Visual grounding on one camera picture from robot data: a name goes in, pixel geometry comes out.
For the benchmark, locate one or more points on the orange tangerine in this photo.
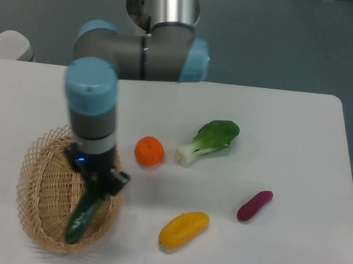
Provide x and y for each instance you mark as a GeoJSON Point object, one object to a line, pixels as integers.
{"type": "Point", "coordinates": [149, 151]}

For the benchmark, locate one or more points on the yellow mango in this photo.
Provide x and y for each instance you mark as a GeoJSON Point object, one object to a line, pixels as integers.
{"type": "Point", "coordinates": [182, 230]}

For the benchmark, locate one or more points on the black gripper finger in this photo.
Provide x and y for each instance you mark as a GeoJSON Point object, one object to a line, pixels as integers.
{"type": "Point", "coordinates": [115, 181]}

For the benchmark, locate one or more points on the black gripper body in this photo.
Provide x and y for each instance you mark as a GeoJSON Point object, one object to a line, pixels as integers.
{"type": "Point", "coordinates": [94, 169]}

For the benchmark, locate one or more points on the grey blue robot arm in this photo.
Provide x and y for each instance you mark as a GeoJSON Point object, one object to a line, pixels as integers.
{"type": "Point", "coordinates": [168, 51]}

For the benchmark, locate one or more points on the green cucumber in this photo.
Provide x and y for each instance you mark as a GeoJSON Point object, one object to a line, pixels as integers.
{"type": "Point", "coordinates": [86, 210]}

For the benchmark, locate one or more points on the green bok choy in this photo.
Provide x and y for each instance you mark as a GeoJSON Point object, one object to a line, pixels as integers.
{"type": "Point", "coordinates": [212, 137]}

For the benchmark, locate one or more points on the purple sweet potato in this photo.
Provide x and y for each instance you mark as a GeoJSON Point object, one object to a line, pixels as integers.
{"type": "Point", "coordinates": [254, 205]}

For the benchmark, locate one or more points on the white chair armrest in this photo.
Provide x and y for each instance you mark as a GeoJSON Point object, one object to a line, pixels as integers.
{"type": "Point", "coordinates": [15, 46]}

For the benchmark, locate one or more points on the woven wicker basket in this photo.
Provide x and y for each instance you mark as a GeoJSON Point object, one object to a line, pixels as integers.
{"type": "Point", "coordinates": [48, 192]}

